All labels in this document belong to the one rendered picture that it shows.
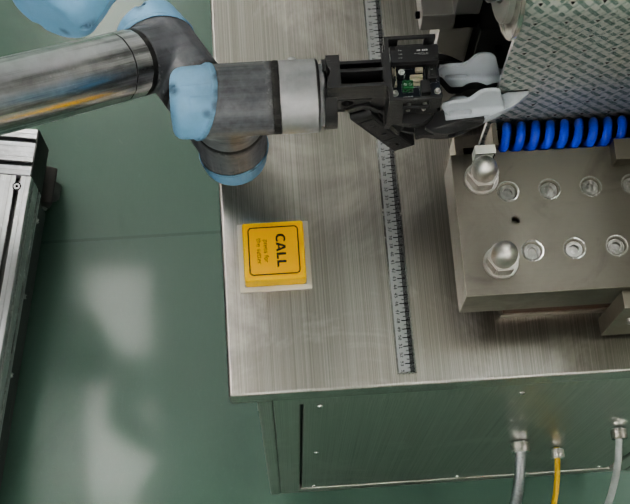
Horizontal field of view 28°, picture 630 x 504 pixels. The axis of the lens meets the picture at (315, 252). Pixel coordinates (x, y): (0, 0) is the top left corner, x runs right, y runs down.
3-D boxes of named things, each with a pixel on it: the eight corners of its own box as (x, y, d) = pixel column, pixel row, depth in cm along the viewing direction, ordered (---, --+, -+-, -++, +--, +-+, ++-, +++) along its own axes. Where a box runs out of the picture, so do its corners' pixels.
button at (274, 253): (242, 230, 145) (241, 223, 143) (302, 226, 146) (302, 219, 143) (245, 288, 143) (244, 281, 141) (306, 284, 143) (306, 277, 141)
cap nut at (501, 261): (481, 247, 131) (487, 232, 127) (515, 245, 131) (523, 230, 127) (485, 280, 130) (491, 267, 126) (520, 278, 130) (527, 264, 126)
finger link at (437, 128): (486, 131, 128) (399, 134, 128) (483, 137, 129) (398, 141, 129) (481, 89, 129) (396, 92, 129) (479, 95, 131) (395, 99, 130)
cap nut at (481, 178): (462, 164, 134) (467, 147, 130) (496, 162, 134) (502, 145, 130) (465, 195, 133) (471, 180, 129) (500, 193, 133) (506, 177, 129)
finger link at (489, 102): (539, 98, 124) (446, 102, 124) (529, 123, 130) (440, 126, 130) (536, 69, 125) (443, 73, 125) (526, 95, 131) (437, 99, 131)
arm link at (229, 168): (228, 93, 145) (222, 48, 134) (283, 167, 142) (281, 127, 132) (170, 129, 143) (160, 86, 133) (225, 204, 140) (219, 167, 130)
